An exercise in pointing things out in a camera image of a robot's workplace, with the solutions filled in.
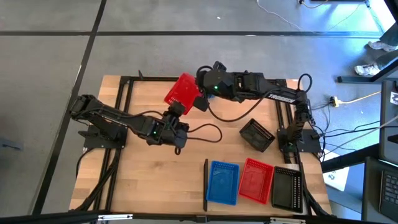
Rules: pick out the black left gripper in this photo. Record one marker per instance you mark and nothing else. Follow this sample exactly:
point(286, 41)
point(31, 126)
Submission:
point(168, 132)

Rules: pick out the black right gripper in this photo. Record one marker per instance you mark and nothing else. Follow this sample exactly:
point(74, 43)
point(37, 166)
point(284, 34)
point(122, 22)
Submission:
point(217, 82)

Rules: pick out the red plastic slotted basket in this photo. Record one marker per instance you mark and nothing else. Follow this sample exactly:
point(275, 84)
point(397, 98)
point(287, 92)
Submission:
point(183, 90)
point(256, 182)

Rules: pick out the black plastic slotted basket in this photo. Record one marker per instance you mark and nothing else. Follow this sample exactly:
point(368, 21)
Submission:
point(286, 190)
point(256, 135)

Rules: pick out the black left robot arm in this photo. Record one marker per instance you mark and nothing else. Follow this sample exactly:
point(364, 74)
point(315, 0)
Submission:
point(105, 116)

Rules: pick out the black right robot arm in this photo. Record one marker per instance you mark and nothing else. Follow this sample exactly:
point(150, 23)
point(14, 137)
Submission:
point(280, 96)

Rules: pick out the black gantry crossbar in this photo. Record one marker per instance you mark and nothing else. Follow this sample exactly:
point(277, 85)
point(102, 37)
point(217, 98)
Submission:
point(62, 217)

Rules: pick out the white paper sheet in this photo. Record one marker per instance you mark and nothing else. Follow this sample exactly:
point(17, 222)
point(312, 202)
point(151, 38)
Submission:
point(340, 180)

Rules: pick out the black desk leg bar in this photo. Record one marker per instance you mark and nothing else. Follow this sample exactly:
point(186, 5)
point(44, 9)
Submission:
point(351, 158)

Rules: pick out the person's shoe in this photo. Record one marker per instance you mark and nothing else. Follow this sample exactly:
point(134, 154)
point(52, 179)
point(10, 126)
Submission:
point(382, 46)
point(367, 70)

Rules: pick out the grey desk top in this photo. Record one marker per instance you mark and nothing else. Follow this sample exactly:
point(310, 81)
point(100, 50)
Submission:
point(387, 146)

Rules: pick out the dark desk top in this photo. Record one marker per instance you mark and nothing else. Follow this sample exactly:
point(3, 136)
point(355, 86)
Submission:
point(370, 193)

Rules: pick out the person's leg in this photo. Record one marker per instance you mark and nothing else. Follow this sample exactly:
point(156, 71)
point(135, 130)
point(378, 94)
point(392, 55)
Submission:
point(390, 59)
point(392, 35)

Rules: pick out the black keyboard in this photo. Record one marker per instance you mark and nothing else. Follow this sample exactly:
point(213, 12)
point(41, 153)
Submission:
point(390, 196)

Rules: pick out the black aluminium table frame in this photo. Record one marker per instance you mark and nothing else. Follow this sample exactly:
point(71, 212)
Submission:
point(279, 112)

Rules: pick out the silver metal bracket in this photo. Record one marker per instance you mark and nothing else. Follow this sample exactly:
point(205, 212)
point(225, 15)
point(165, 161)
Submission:
point(115, 217)
point(287, 221)

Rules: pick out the grey desk frame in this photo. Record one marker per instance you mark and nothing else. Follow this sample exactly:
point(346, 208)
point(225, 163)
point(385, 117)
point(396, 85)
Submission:
point(354, 79)

